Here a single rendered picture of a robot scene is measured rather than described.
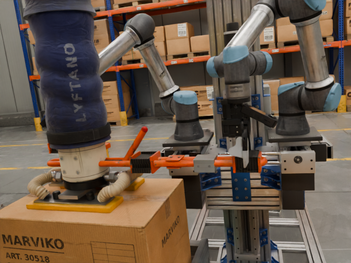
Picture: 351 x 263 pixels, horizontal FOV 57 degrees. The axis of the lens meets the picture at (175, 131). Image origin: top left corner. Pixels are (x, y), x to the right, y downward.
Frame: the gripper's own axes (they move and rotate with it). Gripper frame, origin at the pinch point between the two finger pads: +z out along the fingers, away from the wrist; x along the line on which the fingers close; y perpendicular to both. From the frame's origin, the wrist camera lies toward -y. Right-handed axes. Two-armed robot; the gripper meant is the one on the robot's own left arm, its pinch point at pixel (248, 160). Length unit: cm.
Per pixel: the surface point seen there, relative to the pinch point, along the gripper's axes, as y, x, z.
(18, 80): 832, -787, -43
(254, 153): -1.8, 0.4, -2.3
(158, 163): 29.3, 3.4, -0.1
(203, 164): 13.7, 3.5, 0.3
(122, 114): 400, -675, 76
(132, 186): 44.3, -4.5, 11.3
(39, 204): 71, 14, 11
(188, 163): 18.8, 3.4, 0.0
